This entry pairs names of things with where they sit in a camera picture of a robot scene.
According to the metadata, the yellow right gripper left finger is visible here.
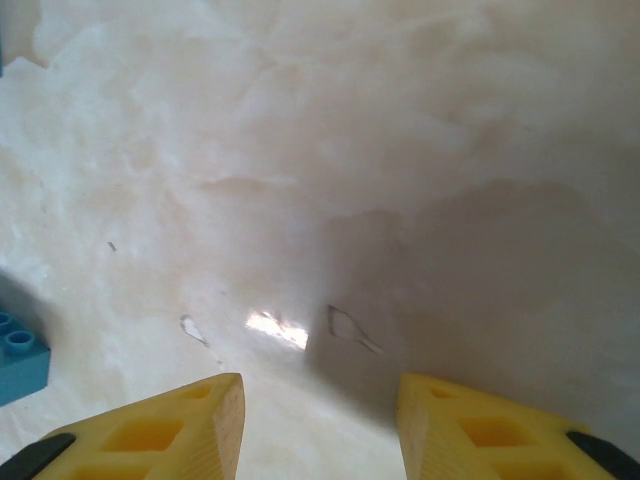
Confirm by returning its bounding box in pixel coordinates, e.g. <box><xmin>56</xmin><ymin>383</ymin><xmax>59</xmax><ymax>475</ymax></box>
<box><xmin>14</xmin><ymin>372</ymin><xmax>247</xmax><ymax>480</ymax></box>

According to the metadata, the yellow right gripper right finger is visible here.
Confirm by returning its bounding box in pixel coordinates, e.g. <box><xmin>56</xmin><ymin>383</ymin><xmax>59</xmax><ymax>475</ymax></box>
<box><xmin>397</xmin><ymin>372</ymin><xmax>640</xmax><ymax>480</ymax></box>

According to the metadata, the blue lego brick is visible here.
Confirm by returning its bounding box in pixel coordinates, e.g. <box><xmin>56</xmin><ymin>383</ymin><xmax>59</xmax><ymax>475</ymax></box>
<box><xmin>0</xmin><ymin>309</ymin><xmax>52</xmax><ymax>407</ymax></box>

